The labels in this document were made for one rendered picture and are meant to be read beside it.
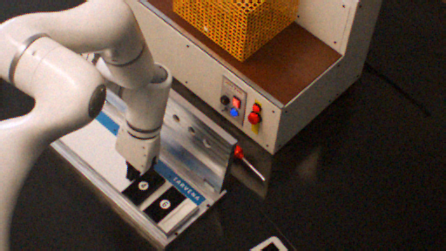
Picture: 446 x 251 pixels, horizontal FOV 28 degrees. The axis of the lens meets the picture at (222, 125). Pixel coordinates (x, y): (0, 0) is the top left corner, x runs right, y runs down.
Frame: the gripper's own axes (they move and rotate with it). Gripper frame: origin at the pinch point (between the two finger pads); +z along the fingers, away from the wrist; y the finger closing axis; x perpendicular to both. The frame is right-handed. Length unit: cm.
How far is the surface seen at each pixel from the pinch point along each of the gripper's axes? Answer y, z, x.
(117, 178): -2.8, 3.3, -2.2
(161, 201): 9.7, 1.7, -0.1
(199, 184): 12.0, 0.9, 10.1
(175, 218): 15.0, 2.0, -0.8
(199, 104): -5.2, -1.0, 28.4
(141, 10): -27.1, -17.7, 25.9
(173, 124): 0.5, -9.6, 10.8
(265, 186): 22.7, 0.3, 22.1
